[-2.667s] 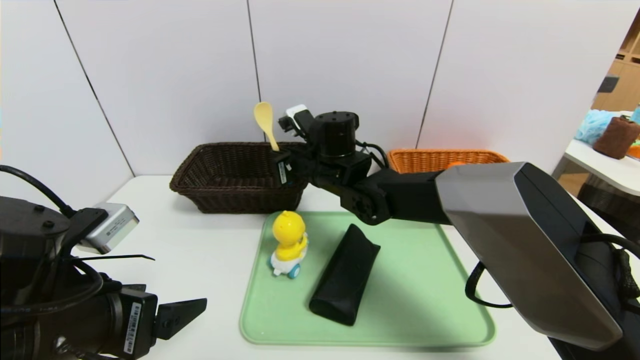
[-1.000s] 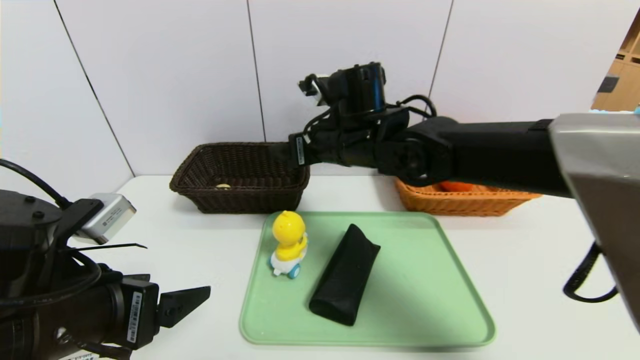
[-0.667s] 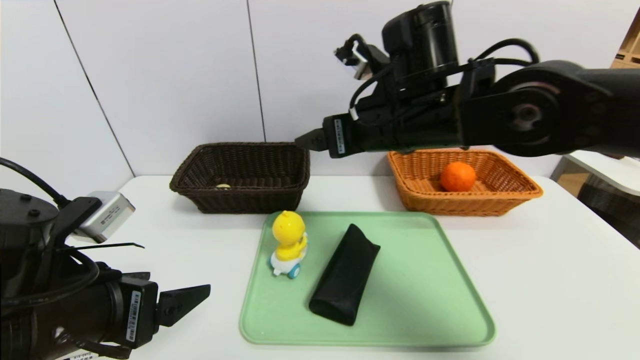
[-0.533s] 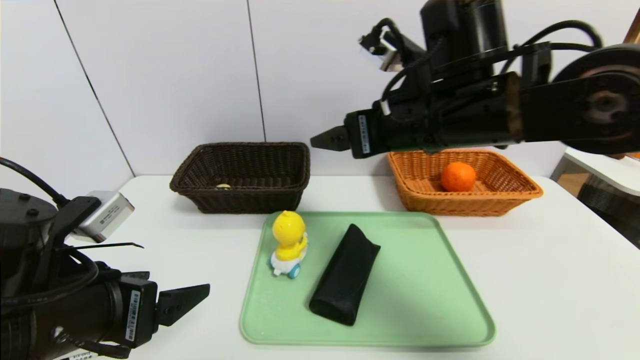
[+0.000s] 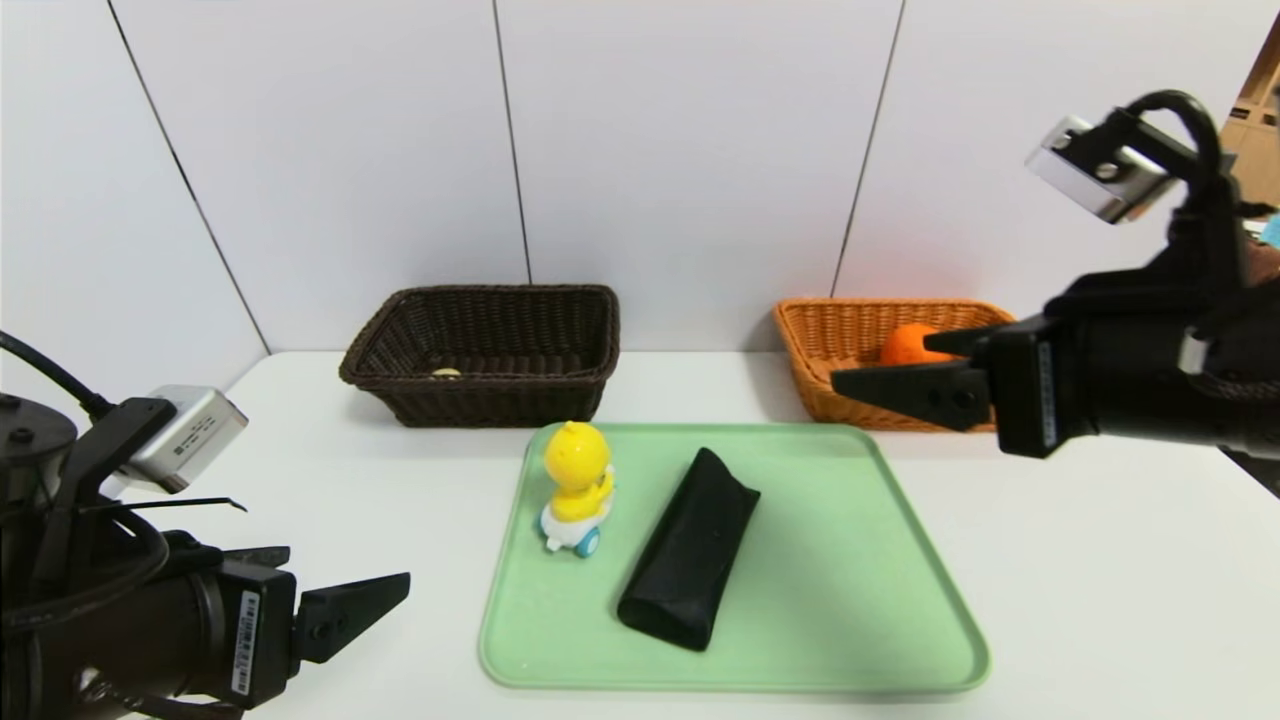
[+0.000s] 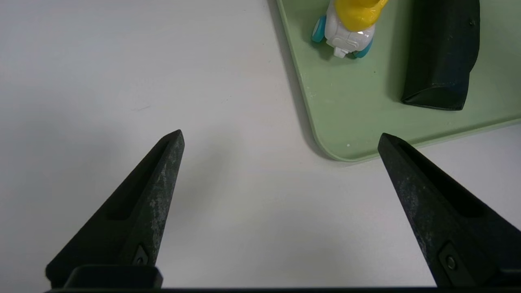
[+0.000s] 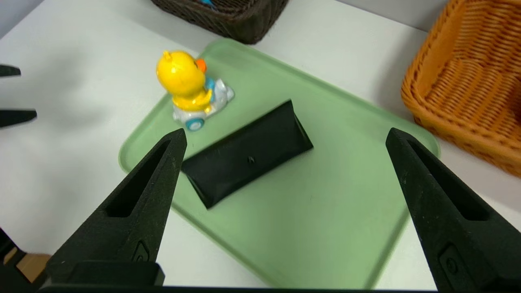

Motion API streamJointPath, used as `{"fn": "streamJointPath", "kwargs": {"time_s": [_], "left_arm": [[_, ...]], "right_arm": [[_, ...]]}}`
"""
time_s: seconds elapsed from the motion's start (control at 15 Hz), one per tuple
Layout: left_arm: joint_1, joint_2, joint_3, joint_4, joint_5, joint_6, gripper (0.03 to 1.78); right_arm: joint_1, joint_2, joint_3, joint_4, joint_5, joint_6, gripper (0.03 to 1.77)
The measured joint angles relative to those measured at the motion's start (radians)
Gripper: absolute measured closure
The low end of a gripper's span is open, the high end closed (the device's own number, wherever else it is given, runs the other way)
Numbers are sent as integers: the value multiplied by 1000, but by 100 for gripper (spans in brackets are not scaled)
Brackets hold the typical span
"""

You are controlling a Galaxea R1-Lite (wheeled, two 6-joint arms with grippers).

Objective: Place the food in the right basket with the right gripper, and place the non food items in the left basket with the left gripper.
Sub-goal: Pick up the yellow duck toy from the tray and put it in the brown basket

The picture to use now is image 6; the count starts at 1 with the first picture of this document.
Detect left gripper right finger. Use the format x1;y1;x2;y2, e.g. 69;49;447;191
378;133;521;289

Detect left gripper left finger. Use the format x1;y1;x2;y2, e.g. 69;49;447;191
46;129;186;287

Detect yellow duck toy car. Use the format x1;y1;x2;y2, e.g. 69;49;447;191
311;0;388;59

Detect light green plastic tray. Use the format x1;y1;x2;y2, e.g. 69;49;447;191
277;0;521;162

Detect black glasses case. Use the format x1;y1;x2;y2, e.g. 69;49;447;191
401;0;481;111

